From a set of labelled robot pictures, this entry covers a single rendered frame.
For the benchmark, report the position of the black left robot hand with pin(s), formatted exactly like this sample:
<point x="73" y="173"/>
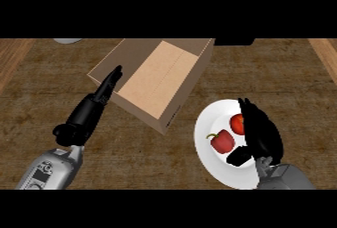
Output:
<point x="86" y="115"/>

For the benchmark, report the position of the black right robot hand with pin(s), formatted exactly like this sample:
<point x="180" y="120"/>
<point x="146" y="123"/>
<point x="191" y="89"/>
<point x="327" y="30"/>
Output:
<point x="262" y="130"/>

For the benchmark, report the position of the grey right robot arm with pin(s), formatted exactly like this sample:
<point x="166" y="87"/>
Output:
<point x="285" y="176"/>

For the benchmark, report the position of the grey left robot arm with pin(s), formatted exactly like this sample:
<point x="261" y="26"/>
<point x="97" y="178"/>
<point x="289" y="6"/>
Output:
<point x="51" y="170"/>

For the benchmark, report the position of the red tomato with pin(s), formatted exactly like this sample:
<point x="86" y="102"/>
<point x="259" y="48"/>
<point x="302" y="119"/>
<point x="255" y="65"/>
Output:
<point x="237" y="124"/>

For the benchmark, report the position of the white round plate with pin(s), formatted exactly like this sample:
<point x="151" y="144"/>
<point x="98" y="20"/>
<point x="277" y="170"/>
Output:
<point x="219" y="157"/>

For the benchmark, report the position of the brown cardboard box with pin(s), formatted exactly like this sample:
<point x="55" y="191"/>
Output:
<point x="154" y="80"/>

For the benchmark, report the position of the red bell pepper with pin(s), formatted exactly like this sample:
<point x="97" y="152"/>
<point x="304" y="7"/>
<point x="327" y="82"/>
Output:
<point x="222" y="142"/>

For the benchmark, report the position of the pale grey round object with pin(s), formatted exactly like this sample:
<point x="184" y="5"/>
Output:
<point x="67" y="40"/>

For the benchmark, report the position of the black appliance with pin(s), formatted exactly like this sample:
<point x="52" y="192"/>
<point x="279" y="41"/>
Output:
<point x="234" y="41"/>

